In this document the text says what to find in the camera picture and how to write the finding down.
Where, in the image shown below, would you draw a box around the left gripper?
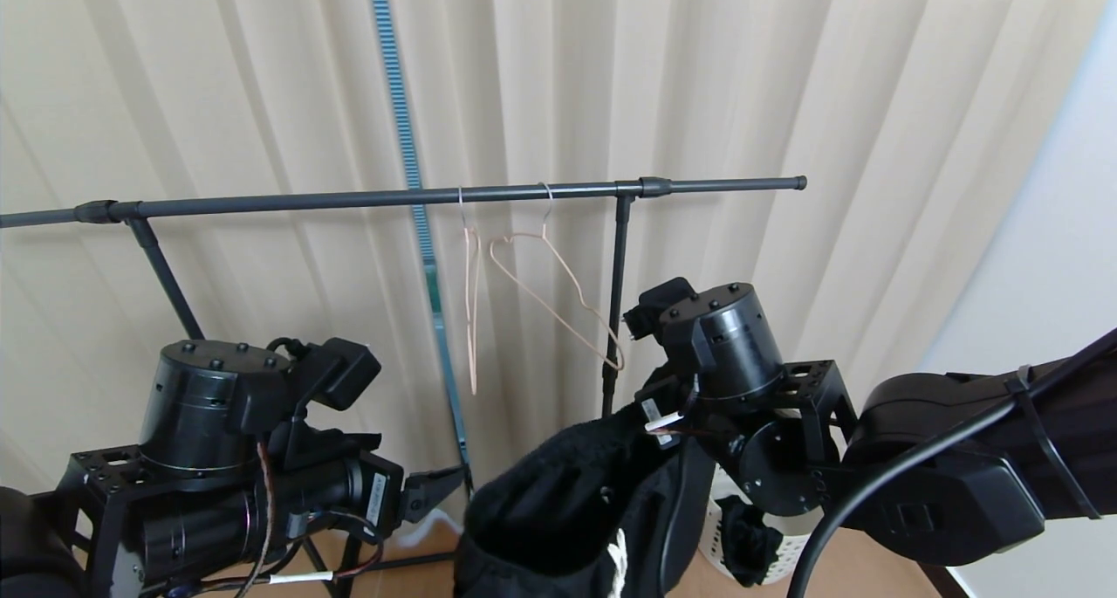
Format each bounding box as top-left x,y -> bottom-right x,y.
134,452 -> 469,583

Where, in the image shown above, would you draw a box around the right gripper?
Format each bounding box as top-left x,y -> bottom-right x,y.
637,378 -> 826,518

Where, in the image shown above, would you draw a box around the black sleeveless shirt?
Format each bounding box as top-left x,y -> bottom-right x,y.
717,496 -> 785,587

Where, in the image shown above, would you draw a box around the black shorts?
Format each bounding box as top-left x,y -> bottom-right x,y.
454,402 -> 716,598

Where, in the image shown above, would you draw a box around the pink clothes hanger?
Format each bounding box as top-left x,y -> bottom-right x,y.
489,183 -> 627,372
460,188 -> 483,396

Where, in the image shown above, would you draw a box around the white laundry basket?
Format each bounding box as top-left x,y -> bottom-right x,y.
702,467 -> 839,587

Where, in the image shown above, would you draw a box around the black clothes rack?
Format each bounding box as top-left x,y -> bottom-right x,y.
0,175 -> 808,598

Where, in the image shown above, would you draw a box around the beige curtain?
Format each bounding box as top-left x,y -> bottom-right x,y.
0,0 -> 1117,538

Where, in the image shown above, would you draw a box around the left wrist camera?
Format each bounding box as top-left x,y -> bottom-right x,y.
262,336 -> 383,459

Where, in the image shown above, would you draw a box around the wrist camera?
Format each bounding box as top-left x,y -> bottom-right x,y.
621,276 -> 699,344
262,336 -> 383,459

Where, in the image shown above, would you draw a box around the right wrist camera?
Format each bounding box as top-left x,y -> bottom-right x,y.
621,276 -> 699,344

